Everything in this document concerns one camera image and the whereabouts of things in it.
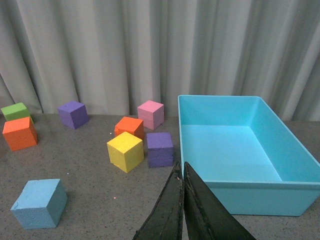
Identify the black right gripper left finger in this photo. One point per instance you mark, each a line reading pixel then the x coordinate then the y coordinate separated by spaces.
pixel 165 221

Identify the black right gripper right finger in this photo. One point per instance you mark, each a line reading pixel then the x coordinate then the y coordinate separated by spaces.
pixel 206 218

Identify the light blue foam cube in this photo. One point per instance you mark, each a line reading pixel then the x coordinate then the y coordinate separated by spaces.
pixel 40 204

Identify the purple foam cube right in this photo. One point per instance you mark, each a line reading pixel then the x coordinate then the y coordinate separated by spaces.
pixel 160 149

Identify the purple foam cube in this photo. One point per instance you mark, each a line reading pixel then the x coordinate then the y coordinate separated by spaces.
pixel 160 149
pixel 73 114

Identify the light blue plastic bin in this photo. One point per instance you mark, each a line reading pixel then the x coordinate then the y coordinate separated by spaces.
pixel 246 155

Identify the yellow foam cube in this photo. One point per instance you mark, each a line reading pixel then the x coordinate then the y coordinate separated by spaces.
pixel 126 151

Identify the orange foam cube right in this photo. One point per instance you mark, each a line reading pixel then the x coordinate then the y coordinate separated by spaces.
pixel 131 125

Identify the orange foam cube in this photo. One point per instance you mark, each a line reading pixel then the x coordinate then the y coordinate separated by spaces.
pixel 131 125
pixel 20 133

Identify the pink foam cube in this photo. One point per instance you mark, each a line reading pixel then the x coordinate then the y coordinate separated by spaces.
pixel 152 114

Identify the purple foam cube back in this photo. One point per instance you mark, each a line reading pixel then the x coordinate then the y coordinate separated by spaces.
pixel 73 114

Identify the orange foam cube left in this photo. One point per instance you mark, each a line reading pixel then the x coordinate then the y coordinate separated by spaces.
pixel 20 133

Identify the grey white curtain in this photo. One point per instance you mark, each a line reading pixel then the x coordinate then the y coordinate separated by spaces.
pixel 113 55

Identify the green foam cube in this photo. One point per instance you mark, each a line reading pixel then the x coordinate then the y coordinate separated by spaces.
pixel 16 111

